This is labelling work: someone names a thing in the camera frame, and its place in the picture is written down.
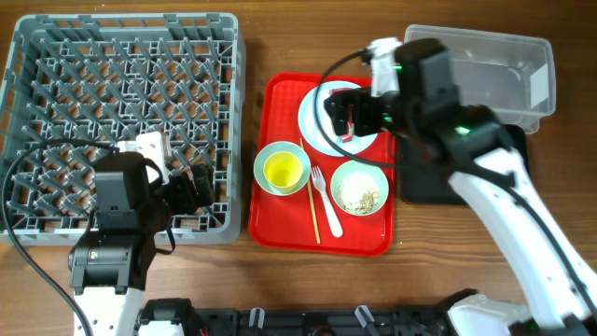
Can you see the black plastic tray bin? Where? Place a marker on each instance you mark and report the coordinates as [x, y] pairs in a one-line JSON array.
[[425, 184]]

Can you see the light green left bowl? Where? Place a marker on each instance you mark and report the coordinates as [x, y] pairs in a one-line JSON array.
[[275, 148]]

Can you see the green bowl with scraps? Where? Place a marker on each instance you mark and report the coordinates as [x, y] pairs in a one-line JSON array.
[[359, 189]]

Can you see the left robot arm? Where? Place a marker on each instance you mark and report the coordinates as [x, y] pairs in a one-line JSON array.
[[109, 262]]

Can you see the clear plastic bin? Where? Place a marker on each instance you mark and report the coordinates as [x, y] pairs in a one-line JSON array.
[[514, 75]]

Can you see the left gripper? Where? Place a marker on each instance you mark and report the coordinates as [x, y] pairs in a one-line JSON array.
[[183, 185]]

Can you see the red snack wrapper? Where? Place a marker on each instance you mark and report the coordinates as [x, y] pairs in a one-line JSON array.
[[346, 138]]

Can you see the yellow plastic cup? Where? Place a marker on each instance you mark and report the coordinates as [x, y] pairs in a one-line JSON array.
[[283, 171]]

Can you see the white plastic fork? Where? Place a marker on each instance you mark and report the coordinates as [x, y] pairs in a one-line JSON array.
[[332, 219]]

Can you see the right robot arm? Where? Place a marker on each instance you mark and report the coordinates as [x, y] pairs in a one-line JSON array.
[[413, 95]]

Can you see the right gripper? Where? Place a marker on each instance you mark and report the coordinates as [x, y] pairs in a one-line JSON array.
[[363, 102]]

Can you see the red plastic tray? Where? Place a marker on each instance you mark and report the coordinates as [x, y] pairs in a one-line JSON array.
[[286, 221]]

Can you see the light blue plate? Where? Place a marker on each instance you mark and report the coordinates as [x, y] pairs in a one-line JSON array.
[[311, 133]]

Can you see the grey dishwasher rack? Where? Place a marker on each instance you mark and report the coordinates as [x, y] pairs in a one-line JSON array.
[[75, 85]]

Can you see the wooden chopstick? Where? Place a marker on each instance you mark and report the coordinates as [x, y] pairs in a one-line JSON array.
[[313, 211]]

